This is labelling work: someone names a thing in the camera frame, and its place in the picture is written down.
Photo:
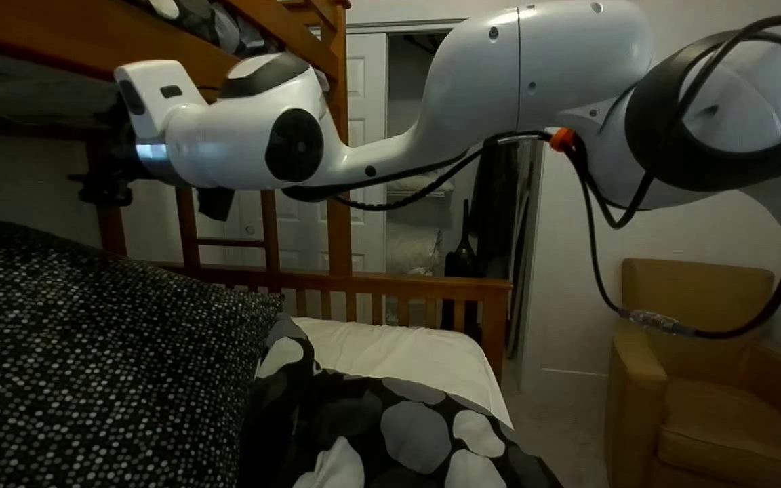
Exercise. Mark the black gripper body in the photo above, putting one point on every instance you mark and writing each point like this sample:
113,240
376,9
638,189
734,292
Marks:
113,160

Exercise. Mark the black speckled pillow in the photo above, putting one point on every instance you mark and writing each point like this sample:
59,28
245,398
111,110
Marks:
120,376

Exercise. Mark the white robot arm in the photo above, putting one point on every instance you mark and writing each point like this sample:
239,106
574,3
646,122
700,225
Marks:
652,131

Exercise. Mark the white pillow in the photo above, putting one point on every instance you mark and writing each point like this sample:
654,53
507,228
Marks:
441,358

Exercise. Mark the white door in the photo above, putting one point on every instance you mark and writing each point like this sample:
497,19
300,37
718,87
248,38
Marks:
281,135

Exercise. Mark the black grey dotted duvet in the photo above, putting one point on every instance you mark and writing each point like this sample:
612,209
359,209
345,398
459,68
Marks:
313,426

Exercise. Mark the mustard yellow armchair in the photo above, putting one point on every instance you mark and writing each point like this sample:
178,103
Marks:
692,414

